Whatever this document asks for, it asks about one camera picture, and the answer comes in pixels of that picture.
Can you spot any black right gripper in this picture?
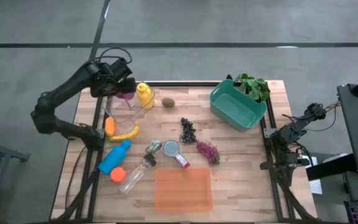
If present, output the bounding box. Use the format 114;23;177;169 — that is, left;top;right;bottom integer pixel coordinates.
259;149;310;187

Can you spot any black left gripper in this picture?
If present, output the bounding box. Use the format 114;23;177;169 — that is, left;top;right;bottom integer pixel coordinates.
89;58;137;98

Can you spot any purple plastic bottle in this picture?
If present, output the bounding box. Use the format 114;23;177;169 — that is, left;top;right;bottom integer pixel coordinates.
116;90;135;101

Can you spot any yellow banana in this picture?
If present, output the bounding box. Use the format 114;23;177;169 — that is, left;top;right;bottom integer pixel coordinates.
106;121;140;143

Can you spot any blue plastic bottle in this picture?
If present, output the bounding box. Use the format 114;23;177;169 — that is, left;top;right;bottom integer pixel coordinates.
97;139;132;175

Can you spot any yellow plastic bottle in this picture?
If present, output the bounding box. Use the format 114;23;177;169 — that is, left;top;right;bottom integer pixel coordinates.
135;82;155;110

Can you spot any clear plastic container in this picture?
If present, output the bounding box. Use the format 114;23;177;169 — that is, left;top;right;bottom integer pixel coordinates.
103;88;157;126

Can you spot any white paper sheet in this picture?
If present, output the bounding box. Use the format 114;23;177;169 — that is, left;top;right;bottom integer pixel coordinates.
301;154;323;195

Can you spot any brown kiwi fruit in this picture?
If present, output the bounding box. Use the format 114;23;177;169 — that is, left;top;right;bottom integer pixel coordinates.
161;97;176;108

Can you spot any small green silver can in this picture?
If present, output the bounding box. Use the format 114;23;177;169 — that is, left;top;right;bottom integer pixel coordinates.
144;139;163;156

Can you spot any dark purple grape bunch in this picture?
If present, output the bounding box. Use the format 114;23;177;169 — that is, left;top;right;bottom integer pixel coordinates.
178;116;198;145

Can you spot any silver tin can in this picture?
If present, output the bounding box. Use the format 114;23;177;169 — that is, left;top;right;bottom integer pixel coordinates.
162;139;191;169

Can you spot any red grape bunch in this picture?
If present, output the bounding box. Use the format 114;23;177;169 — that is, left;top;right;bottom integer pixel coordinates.
196;140;221;165

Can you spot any teal plastic bin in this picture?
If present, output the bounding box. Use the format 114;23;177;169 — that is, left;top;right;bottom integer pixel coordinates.
209;78;268;133

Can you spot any dark grey cart top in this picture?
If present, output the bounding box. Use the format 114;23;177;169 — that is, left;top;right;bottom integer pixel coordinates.
336;83;358;179

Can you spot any orange round fruit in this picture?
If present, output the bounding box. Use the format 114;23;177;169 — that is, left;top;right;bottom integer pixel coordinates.
109;166;127;184

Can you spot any clear bottle black cap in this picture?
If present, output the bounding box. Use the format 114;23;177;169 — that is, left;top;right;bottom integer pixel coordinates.
118;154;157;196

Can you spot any green leafy plant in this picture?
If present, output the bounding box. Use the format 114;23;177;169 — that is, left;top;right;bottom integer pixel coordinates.
234;73;272;103

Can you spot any translucent orange plastic box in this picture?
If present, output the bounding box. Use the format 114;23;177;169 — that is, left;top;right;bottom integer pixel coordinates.
154;167;214;214

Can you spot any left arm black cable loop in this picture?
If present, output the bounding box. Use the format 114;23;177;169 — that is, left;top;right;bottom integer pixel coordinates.
97;47;133;65

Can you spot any black aluminium frame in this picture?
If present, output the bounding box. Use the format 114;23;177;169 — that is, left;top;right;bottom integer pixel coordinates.
50;80;319;224

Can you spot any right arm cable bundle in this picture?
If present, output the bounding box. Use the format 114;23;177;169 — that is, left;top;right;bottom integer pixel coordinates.
321;100;342;132

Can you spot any thin dark table cable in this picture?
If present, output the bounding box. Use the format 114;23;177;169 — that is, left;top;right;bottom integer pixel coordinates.
64;144;87;210

